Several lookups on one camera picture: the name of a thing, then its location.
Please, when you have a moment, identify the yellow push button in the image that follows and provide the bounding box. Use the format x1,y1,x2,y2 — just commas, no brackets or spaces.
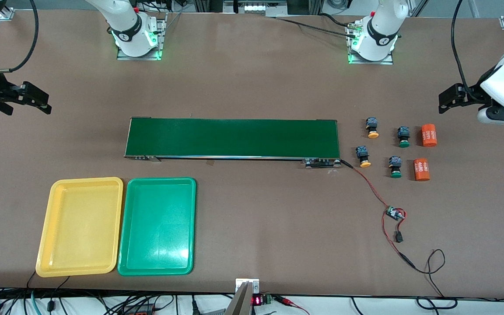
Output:
355,146,372,168
365,116,380,139

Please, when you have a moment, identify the small green circuit board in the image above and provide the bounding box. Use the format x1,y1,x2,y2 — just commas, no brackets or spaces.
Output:
386,206,407,222

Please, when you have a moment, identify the yellow plastic tray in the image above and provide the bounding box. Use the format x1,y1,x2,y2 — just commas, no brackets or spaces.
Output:
35,177,124,278

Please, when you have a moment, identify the green plastic tray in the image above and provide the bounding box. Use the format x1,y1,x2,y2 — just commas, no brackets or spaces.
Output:
117,177,197,277

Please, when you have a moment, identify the green conveyor belt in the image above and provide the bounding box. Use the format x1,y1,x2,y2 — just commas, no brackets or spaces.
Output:
123,117,342,169

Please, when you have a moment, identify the grey device with lights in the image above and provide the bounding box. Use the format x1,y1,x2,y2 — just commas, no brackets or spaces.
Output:
222,0,288,17

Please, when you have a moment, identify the red clip lead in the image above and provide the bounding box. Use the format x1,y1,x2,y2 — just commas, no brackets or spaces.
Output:
274,295,310,315

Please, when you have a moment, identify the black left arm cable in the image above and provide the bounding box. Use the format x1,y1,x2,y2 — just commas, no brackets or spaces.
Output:
451,0,473,99

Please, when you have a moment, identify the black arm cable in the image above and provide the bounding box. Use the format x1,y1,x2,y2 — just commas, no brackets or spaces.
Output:
0,0,39,73
451,0,473,99

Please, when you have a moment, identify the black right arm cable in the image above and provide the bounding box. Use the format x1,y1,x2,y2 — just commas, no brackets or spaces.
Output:
0,0,39,73

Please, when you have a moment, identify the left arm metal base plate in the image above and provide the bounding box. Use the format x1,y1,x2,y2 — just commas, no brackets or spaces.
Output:
347,21,395,66

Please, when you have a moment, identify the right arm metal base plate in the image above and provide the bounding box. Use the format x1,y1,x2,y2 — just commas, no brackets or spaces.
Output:
116,12,168,61

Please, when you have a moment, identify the thin black looped cable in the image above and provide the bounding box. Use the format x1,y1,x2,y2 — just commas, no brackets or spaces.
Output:
412,249,446,299

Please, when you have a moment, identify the long black table cable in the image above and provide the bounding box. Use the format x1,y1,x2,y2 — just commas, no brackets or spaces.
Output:
274,13,360,38

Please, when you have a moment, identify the teal cable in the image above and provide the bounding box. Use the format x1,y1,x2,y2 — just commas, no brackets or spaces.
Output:
28,291,42,315

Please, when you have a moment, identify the small silver metal bracket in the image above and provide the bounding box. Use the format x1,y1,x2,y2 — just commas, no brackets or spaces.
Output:
235,278,260,293

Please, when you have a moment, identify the grey metal post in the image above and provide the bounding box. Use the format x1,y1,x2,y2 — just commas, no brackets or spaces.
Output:
224,281,253,315

